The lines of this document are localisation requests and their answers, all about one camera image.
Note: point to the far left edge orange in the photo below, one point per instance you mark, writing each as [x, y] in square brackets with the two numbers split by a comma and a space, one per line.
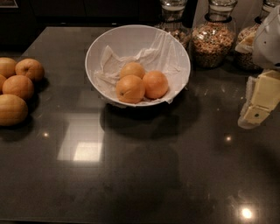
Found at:
[2, 80]

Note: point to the middle glass jar of grains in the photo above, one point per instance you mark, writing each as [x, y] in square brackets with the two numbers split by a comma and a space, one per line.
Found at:
[213, 39]

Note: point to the right glass jar of grains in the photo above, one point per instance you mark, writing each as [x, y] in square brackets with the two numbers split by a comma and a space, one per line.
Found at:
[244, 42]

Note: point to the white bowl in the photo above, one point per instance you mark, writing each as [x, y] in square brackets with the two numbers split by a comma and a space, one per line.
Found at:
[128, 38]

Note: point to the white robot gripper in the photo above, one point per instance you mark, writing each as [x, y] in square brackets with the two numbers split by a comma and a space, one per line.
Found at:
[268, 44]

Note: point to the left glass jar of grains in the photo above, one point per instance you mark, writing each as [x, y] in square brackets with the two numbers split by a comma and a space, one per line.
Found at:
[171, 20]

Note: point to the white paper napkin liner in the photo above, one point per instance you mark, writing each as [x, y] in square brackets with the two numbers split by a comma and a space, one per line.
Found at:
[163, 57]

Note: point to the glass jar of grains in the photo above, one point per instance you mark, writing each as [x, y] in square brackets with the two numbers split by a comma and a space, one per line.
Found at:
[171, 20]
[213, 39]
[244, 42]

